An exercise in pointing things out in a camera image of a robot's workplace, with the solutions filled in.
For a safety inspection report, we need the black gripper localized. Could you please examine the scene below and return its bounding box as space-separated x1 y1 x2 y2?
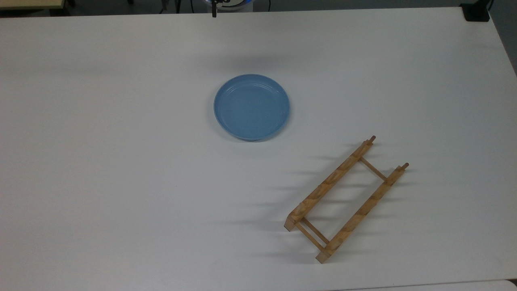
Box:
210 0 231 18

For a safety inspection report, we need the beige wooden table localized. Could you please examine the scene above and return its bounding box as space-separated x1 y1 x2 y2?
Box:
0 0 66 10

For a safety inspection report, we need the white adjacent table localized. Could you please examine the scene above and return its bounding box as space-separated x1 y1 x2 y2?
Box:
335 279 517 291

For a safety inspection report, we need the blue round plate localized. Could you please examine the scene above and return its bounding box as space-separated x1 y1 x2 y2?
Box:
213 74 290 141

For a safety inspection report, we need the white robot base blue ring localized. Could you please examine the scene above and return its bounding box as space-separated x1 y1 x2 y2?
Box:
202 0 254 13

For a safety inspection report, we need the wooden plate rack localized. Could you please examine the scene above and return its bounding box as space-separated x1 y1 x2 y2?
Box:
284 135 410 264

